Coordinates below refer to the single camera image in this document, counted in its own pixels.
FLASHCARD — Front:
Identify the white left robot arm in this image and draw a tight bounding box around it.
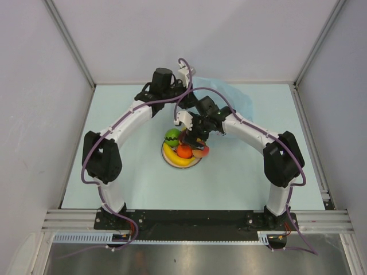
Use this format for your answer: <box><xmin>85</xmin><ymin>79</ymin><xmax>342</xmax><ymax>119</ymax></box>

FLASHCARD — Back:
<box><xmin>81</xmin><ymin>60</ymin><xmax>195</xmax><ymax>229</ymax></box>

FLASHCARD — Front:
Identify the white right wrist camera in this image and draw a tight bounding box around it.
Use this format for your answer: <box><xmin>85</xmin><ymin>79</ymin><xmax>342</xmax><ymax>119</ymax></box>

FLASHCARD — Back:
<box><xmin>174</xmin><ymin>111</ymin><xmax>193</xmax><ymax>131</ymax></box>

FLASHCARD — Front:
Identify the green fake watermelon ball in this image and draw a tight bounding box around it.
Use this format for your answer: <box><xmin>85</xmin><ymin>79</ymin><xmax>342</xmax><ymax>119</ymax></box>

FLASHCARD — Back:
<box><xmin>164</xmin><ymin>128</ymin><xmax>181</xmax><ymax>147</ymax></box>

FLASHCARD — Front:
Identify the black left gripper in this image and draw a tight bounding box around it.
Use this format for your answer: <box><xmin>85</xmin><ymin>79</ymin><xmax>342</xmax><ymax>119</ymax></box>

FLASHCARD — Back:
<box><xmin>162</xmin><ymin>80</ymin><xmax>197</xmax><ymax>110</ymax></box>

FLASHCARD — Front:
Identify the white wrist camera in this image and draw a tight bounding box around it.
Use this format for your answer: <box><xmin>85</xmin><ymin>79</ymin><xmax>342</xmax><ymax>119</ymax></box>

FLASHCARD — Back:
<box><xmin>174</xmin><ymin>111</ymin><xmax>193</xmax><ymax>131</ymax></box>
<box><xmin>177</xmin><ymin>64</ymin><xmax>190</xmax><ymax>88</ymax></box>

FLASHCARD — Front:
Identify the aluminium frame rail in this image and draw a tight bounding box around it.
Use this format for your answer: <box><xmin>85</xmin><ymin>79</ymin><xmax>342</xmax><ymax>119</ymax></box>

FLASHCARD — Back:
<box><xmin>42</xmin><ymin>209</ymin><xmax>354</xmax><ymax>233</ymax></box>

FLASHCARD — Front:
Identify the orange fake fruit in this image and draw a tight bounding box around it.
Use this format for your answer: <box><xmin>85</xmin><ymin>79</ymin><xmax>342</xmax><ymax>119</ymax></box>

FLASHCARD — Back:
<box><xmin>176</xmin><ymin>144</ymin><xmax>193</xmax><ymax>159</ymax></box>

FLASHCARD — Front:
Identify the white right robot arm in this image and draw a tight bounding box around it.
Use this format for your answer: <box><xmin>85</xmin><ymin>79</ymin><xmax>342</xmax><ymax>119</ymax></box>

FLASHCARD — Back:
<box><xmin>175</xmin><ymin>96</ymin><xmax>304</xmax><ymax>230</ymax></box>

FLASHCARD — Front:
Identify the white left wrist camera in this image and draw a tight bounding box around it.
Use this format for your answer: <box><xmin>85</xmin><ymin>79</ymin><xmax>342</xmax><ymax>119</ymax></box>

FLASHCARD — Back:
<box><xmin>177</xmin><ymin>64</ymin><xmax>190</xmax><ymax>88</ymax></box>

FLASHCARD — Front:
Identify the light blue cable duct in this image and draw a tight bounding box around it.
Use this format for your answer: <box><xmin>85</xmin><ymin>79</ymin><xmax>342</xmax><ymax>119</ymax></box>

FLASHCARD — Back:
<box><xmin>53</xmin><ymin>233</ymin><xmax>269</xmax><ymax>245</ymax></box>

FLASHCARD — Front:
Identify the dark red fake apple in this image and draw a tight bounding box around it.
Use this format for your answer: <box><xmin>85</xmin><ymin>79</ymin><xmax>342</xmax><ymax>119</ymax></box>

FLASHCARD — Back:
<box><xmin>178</xmin><ymin>131</ymin><xmax>187</xmax><ymax>144</ymax></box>

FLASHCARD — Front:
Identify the yellow fake banana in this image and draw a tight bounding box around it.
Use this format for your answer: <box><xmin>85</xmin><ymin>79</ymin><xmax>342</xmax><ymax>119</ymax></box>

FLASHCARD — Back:
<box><xmin>162</xmin><ymin>143</ymin><xmax>196</xmax><ymax>167</ymax></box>

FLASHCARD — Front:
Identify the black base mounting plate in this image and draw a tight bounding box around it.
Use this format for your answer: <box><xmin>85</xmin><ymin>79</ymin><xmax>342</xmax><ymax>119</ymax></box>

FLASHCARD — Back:
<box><xmin>94</xmin><ymin>209</ymin><xmax>299</xmax><ymax>241</ymax></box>

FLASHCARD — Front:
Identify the light blue cartoon plastic bag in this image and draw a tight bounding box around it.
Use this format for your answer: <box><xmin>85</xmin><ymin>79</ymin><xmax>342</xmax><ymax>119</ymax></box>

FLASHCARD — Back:
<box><xmin>191</xmin><ymin>77</ymin><xmax>253</xmax><ymax>122</ymax></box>

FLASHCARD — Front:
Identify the round white printed plate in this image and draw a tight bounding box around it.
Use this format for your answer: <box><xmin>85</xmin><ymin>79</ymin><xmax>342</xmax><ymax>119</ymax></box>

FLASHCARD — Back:
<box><xmin>161</xmin><ymin>142</ymin><xmax>202</xmax><ymax>169</ymax></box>

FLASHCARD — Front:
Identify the pink fake peach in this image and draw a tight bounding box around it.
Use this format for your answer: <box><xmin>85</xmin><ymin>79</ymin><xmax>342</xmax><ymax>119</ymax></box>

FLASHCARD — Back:
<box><xmin>192</xmin><ymin>146</ymin><xmax>210</xmax><ymax>158</ymax></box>

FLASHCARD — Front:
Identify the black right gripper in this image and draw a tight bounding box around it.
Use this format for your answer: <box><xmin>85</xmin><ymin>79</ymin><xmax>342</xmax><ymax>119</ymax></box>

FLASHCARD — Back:
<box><xmin>183</xmin><ymin>112</ymin><xmax>212</xmax><ymax>151</ymax></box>

